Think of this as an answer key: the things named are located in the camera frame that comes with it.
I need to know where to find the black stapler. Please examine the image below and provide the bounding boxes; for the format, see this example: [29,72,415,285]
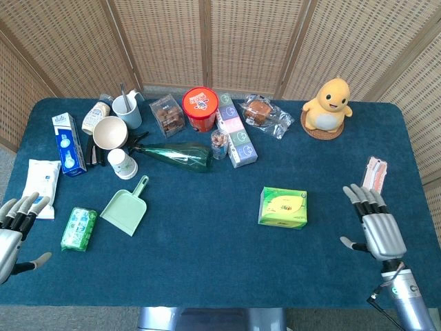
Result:
[85,134,107,168]

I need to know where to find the metal spoon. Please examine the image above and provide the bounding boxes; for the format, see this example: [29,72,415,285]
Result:
[119,82,132,114]

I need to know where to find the blue white toothpaste box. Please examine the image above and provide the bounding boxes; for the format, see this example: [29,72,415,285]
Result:
[51,112,88,178]

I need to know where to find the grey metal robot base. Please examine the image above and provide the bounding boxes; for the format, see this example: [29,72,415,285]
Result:
[136,305,287,331]

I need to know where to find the green wipes packet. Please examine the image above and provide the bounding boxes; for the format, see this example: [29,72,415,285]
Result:
[60,206,99,252]

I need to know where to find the yellow plush toy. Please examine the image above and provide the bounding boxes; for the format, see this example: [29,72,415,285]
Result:
[302,77,353,134]

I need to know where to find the cream squeeze bottle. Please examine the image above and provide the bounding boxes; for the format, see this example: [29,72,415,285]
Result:
[81,93,114,136]

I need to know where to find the beige bowl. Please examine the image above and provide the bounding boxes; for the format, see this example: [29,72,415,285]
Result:
[92,115,130,151]

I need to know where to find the red tub orange lid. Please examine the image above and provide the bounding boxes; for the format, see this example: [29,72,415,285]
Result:
[181,86,218,133]

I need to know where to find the bread in clear bag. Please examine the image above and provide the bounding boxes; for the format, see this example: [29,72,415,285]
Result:
[240,94,296,140]

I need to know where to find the light blue mug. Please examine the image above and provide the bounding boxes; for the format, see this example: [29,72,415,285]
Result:
[112,88,145,130]

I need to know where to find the white paper cup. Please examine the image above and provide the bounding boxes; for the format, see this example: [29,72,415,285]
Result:
[107,148,139,181]

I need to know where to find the dark blue table cloth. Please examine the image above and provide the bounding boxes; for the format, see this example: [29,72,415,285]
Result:
[0,97,437,309]

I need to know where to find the woven rattan folding screen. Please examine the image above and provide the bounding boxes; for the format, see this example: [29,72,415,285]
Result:
[0,0,441,187]

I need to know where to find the long pastel squares box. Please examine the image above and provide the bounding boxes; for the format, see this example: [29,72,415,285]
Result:
[216,91,258,169]

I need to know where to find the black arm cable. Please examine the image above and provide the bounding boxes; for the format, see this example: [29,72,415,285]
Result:
[366,284,389,331]

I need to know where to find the white wet wipes pack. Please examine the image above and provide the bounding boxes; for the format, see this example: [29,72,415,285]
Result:
[21,159,62,221]

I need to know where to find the clear box brown cookies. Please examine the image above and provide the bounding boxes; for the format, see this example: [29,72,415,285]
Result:
[149,93,187,139]

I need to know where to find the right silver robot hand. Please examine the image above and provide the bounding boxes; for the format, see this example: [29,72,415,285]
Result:
[340,183,408,262]

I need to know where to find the pink toothbrush package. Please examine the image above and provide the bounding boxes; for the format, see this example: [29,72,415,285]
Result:
[361,155,389,194]

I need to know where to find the green plastic spray bottle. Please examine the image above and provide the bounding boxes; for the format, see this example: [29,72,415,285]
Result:
[125,131,214,174]

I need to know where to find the yellow-green tissue paper pack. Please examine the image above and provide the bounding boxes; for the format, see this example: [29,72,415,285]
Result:
[258,186,308,229]

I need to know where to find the round woven coaster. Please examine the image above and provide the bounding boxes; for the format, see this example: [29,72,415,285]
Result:
[300,112,345,141]

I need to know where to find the light green dustpan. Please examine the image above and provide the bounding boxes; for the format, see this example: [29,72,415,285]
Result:
[99,174,150,237]

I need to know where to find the small clear snack jar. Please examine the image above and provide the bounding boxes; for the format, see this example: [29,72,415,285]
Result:
[210,129,229,161]

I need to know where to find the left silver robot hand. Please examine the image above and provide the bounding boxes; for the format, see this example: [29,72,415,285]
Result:
[0,191,53,285]

